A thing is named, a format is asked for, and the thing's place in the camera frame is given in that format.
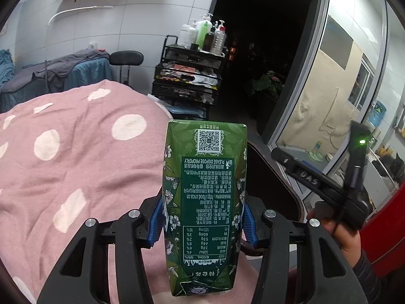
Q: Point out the person's right forearm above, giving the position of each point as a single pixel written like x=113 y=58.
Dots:
x=370 y=278

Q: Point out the green drink carton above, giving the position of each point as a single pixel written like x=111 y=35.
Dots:
x=205 y=196

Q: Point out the black trolley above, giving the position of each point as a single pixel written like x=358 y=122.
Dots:
x=189 y=58

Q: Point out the black stool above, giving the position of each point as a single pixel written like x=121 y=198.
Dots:
x=126 y=58

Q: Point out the glass door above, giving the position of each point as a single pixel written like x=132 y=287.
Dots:
x=316 y=107

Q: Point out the potted plant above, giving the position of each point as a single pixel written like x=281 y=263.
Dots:
x=265 y=84

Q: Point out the blue blanket heap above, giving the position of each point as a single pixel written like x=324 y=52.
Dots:
x=6 y=66

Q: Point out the person's right hand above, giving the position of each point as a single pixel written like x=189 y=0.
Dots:
x=348 y=243

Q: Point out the grey blanket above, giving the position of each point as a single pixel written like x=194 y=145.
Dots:
x=63 y=66

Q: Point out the pale green plastic bottle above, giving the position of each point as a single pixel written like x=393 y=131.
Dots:
x=316 y=152

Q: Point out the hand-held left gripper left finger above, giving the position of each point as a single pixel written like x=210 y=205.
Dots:
x=156 y=224

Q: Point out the blue water jug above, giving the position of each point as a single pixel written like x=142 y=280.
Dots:
x=378 y=115

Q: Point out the black trash bin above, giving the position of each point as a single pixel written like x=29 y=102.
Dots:
x=272 y=190

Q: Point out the dark brown bottle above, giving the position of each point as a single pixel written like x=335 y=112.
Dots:
x=209 y=41

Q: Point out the blue covered massage bed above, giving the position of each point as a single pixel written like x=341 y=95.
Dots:
x=88 y=74

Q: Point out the red curved object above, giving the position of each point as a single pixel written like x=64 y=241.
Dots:
x=389 y=228

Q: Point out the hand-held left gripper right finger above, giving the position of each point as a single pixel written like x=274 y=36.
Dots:
x=248 y=228

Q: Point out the tall white pump bottle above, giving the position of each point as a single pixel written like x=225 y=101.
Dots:
x=200 y=24

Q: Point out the short white bottle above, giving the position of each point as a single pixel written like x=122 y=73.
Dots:
x=186 y=34

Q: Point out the pink polka-dot blanket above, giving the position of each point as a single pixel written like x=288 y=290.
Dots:
x=95 y=164

